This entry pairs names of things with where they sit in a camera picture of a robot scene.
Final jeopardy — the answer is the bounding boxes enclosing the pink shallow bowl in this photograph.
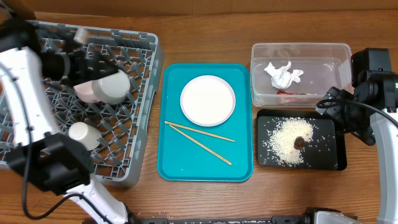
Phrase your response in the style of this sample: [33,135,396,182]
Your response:
[74,81,99,103]

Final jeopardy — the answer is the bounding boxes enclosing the grey bowl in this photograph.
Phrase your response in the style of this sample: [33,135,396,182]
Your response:
[91,70,131,104]

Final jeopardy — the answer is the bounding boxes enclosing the brown food chunk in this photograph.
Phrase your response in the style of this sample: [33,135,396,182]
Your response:
[294,136,306,151]

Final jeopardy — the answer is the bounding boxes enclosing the white cup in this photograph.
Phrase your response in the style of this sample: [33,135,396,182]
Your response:
[68,122,101,151]

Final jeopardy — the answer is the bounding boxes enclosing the red foil snack wrapper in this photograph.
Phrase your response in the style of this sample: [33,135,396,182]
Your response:
[277,90,316,104]

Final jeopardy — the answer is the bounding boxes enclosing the white rice pile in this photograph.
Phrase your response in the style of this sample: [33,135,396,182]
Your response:
[262,118,313,167]

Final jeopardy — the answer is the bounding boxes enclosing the white paper napkin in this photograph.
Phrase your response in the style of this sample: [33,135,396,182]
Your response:
[264,61,304,90]

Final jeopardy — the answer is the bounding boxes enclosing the wooden chopstick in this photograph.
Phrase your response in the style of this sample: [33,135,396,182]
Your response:
[169,125,232,166]
[164,121,235,142]

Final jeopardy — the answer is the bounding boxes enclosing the white round plate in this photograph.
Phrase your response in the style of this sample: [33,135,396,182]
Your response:
[180,75,236,127]

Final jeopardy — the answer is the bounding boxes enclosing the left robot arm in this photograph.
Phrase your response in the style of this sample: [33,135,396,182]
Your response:
[1,16,136,223]

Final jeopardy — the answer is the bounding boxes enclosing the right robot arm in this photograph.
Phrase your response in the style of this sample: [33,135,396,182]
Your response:
[315,48,397,223]

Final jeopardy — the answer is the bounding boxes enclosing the grey plastic dishwasher rack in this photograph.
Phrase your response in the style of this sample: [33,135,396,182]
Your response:
[1,21,163,187]

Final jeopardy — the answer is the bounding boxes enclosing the black food waste tray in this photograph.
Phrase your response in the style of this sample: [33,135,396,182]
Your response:
[256,109,347,170]

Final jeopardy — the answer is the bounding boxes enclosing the clear plastic waste bin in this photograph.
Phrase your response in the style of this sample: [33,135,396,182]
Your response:
[250,43,353,108]

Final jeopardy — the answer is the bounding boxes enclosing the teal plastic serving tray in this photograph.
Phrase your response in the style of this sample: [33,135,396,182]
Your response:
[157,63,254,182]

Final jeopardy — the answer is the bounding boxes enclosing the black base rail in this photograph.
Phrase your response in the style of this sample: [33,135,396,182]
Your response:
[82,207,368,224]

